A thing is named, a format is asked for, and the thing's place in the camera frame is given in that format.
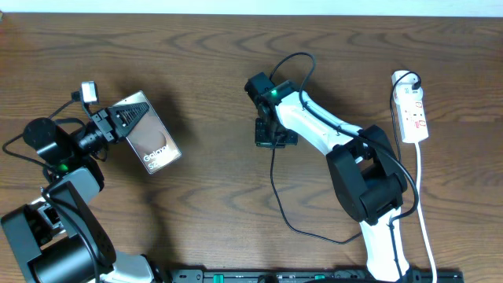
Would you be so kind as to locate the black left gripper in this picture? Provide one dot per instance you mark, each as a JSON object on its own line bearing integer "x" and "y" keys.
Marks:
{"x": 115, "y": 130}

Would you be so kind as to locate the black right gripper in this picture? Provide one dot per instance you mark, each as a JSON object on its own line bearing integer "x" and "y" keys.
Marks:
{"x": 261, "y": 140}

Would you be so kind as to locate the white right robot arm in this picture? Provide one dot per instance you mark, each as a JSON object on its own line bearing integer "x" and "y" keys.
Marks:
{"x": 366, "y": 175}

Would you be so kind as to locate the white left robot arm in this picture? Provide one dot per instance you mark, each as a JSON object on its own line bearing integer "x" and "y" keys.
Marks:
{"x": 57, "y": 238}

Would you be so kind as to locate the white power strip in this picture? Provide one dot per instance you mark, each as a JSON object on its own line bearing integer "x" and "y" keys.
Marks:
{"x": 408, "y": 98}

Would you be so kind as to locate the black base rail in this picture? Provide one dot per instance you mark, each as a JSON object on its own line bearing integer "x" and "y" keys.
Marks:
{"x": 350, "y": 274}

